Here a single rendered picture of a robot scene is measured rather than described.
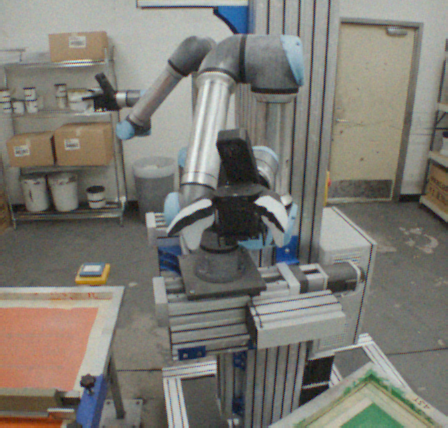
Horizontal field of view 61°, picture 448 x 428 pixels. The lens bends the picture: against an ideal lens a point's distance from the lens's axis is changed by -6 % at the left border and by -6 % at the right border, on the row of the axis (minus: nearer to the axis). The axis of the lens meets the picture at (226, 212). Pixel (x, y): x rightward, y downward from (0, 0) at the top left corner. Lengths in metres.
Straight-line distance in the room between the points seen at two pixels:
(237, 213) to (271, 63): 0.45
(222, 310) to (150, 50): 3.55
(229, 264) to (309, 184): 0.38
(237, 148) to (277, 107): 0.41
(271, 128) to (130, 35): 3.59
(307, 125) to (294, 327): 0.60
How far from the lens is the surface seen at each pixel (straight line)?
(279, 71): 0.95
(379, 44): 4.90
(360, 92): 4.87
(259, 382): 1.76
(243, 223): 0.59
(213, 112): 0.89
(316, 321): 1.18
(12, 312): 1.71
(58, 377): 1.38
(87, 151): 4.23
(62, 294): 1.69
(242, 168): 0.61
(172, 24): 4.43
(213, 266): 1.13
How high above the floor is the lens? 1.90
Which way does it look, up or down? 24 degrees down
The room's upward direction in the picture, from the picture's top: straight up
